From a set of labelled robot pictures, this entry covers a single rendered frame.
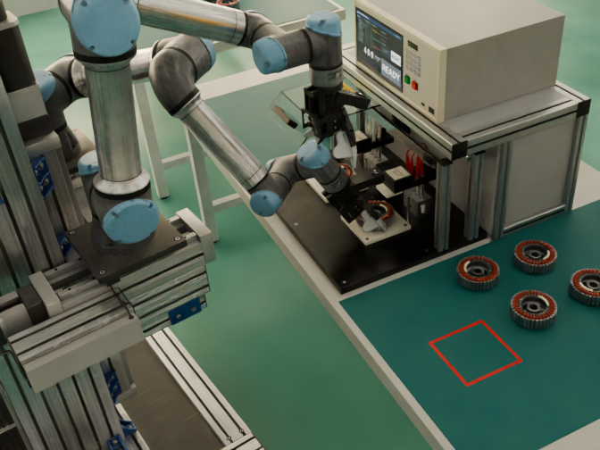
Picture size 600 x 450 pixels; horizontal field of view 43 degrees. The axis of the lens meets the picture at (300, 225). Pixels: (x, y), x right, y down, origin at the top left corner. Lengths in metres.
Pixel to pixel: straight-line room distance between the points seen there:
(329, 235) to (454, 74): 0.58
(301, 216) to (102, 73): 0.98
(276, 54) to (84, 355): 0.78
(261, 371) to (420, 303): 1.02
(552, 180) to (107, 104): 1.29
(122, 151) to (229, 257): 1.90
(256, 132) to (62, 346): 1.28
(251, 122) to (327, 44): 1.23
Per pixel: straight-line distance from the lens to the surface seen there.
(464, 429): 1.73
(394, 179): 2.13
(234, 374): 2.87
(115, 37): 1.41
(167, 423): 2.50
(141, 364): 2.70
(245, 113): 2.88
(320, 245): 2.15
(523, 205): 2.22
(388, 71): 2.16
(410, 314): 1.96
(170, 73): 1.88
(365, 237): 2.14
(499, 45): 2.03
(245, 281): 3.23
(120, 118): 1.50
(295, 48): 1.60
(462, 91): 2.01
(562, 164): 2.24
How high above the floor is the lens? 2.11
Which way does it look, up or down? 37 degrees down
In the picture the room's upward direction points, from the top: 5 degrees counter-clockwise
